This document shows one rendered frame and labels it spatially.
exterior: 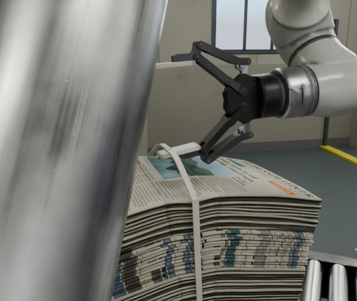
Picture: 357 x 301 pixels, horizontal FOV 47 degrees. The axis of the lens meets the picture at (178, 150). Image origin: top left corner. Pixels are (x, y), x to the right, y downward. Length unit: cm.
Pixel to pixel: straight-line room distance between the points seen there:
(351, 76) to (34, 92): 63
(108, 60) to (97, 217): 7
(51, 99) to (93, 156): 3
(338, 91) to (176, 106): 424
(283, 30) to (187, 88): 415
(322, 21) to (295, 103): 17
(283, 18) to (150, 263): 49
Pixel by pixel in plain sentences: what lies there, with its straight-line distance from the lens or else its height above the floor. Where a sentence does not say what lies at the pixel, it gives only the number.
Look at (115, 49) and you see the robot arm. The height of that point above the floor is 140.
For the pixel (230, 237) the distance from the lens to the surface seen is 62.
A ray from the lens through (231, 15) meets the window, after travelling 504.
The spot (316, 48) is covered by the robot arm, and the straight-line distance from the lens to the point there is 79.
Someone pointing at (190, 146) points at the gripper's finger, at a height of 123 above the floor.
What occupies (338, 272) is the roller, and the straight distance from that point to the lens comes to 123.
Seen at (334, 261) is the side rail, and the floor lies 80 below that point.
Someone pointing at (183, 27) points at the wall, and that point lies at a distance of 489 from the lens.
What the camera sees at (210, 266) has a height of 109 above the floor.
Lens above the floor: 141
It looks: 15 degrees down
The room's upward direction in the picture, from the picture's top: straight up
